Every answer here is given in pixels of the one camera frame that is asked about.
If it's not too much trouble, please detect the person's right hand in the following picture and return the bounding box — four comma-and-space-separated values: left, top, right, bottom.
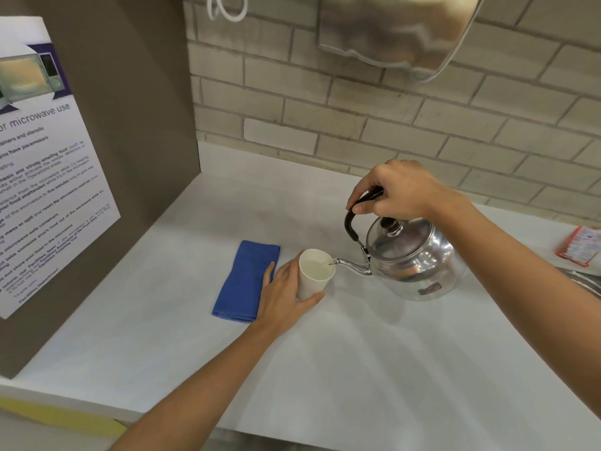
347, 159, 470, 224

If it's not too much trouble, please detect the person's left hand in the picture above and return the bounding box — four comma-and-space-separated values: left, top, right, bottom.
256, 258, 326, 334

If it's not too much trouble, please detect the white paper cup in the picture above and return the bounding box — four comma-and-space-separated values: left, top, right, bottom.
297, 249, 337, 302

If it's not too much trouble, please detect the steel kettle with black handle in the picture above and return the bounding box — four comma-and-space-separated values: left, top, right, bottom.
334, 186, 468, 302

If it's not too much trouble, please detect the person's left forearm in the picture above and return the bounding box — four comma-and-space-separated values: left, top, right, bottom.
107, 319, 288, 451

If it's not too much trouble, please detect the person's right forearm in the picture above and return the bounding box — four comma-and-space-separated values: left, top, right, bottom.
434, 192, 601, 419

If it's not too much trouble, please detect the steel kettle lid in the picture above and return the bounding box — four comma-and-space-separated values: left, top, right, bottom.
366, 216, 432, 260

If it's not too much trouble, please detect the blue folded cloth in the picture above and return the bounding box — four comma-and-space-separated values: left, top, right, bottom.
211, 240, 281, 324

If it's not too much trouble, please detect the red and white packet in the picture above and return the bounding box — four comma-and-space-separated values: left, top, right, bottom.
555, 225, 601, 268

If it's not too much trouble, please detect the steel sink rim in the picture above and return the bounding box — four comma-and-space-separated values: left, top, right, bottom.
554, 266, 601, 299

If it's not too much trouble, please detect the brown cabinet side panel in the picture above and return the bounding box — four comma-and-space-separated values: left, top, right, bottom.
0, 0, 203, 379

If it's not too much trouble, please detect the yellow tape strip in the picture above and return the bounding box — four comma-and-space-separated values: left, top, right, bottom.
0, 396, 128, 440

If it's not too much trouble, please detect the white printed notice sheet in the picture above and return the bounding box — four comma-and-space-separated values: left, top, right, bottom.
0, 16, 122, 320

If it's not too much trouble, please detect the steel wall dispenser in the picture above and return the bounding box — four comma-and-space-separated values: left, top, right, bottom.
317, 0, 487, 85

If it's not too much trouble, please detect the white cable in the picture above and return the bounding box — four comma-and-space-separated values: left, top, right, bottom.
207, 0, 250, 22

